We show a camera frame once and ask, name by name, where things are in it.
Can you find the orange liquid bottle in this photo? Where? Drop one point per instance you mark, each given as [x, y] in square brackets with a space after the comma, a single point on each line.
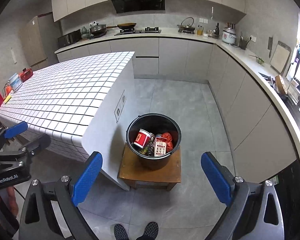
[200, 30]

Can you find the black shoe left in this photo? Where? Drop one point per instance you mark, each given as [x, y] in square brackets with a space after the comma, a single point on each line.
[120, 232]

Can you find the black shoe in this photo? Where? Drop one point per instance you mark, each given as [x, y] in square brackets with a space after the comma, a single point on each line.
[151, 231]
[120, 232]

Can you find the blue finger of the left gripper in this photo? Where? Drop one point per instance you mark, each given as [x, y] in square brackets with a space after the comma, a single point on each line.
[15, 130]
[31, 148]

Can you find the cleaver knife on wall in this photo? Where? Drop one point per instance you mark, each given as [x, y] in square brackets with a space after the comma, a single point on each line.
[270, 46]

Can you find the gas stove top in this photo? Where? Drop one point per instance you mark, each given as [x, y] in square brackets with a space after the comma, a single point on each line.
[147, 30]

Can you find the wooden stool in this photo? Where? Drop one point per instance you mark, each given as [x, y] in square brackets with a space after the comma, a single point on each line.
[138, 172]

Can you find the black wok with lid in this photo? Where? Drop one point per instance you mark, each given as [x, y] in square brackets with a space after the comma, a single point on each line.
[98, 30]

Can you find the beige snack wrapper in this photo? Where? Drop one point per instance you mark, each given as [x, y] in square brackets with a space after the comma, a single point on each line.
[160, 145]

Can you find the red plastic bag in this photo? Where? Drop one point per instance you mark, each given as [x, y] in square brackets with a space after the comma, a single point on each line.
[169, 141]

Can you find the small red appliance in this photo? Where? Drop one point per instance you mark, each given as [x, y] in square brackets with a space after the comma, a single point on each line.
[25, 74]

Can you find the white tiled island counter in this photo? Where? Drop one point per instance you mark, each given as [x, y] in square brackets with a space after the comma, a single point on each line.
[84, 105]

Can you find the black microwave oven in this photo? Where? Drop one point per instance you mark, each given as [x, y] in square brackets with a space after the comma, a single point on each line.
[69, 39]

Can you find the refrigerator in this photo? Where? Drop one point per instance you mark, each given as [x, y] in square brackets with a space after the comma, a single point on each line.
[39, 40]

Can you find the black shoe right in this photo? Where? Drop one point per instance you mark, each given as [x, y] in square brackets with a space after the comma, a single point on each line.
[151, 231]

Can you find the cutting board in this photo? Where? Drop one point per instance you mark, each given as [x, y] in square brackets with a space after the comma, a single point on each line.
[280, 58]

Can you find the utensil holder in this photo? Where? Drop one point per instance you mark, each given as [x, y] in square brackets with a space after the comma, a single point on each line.
[244, 41]

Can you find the dark glass bottle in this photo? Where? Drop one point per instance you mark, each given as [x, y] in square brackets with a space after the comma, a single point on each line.
[216, 32]

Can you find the black trash bucket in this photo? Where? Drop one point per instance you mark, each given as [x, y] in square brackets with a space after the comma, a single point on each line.
[157, 124]

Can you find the black kettle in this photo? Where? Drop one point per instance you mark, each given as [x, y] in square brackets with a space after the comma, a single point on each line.
[187, 26]

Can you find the red white paper cup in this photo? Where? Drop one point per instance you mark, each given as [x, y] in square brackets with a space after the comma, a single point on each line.
[143, 138]

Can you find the white rice cooker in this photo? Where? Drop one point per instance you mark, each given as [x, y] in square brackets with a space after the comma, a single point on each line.
[229, 35]

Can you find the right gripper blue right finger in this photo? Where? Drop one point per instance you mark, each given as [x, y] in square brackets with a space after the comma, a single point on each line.
[252, 209]

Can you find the coconut drink can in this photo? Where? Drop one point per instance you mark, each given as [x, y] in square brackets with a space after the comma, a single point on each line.
[148, 150]

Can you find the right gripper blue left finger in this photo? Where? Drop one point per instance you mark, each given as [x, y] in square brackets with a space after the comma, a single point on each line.
[38, 220]

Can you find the frying pan on stove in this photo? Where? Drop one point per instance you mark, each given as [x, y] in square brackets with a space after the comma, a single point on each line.
[124, 26]

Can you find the clear plastic container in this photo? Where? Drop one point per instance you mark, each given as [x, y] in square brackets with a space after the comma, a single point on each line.
[15, 82]

